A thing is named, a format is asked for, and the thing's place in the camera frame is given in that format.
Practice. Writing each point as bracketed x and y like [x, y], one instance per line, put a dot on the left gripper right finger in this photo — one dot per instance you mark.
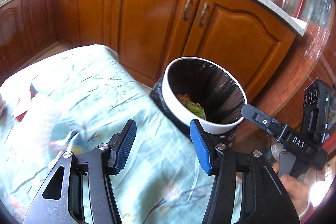
[263, 197]

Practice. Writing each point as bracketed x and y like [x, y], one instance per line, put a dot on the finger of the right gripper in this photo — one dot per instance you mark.
[252, 113]

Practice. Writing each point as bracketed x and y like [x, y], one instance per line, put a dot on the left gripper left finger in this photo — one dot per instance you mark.
[60, 197]

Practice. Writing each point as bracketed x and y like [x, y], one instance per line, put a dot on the green milk carton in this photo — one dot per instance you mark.
[194, 108]

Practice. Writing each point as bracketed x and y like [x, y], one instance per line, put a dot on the small red carton box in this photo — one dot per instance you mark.
[23, 101]

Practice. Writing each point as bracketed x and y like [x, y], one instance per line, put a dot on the white rimmed trash bin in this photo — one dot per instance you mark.
[209, 85]

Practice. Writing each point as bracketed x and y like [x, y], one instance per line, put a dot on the brown lower kitchen cabinets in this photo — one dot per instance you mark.
[243, 36]

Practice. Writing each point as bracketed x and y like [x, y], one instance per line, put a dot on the person's right hand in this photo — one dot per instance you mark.
[298, 192]

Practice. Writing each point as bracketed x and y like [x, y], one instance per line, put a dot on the light green floral tablecloth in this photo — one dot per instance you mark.
[84, 97]

